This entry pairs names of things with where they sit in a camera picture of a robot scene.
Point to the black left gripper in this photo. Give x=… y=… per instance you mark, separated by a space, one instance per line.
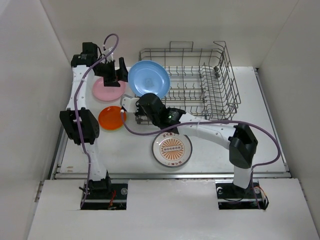
x=122 y=74

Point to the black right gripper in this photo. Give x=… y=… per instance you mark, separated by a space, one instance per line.
x=139 y=111

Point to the blue plate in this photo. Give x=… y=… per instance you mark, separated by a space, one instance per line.
x=147 y=76

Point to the pink plate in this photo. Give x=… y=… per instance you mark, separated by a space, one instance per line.
x=107 y=93

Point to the white plate orange sunburst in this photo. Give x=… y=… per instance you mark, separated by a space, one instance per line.
x=172 y=150

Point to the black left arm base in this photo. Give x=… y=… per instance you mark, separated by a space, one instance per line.
x=114 y=200

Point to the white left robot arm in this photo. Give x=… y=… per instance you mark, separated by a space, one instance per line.
x=78 y=121

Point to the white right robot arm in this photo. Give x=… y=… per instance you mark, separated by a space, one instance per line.
x=238 y=138

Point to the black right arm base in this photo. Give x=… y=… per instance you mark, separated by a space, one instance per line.
x=231 y=197

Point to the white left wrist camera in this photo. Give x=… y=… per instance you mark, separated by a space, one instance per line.
x=109 y=53

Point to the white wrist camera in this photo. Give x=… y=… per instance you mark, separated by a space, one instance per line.
x=129 y=103
x=109 y=53

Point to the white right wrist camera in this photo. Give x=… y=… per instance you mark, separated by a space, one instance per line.
x=129 y=103

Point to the grey wire dish rack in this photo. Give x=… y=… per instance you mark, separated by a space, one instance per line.
x=202 y=80

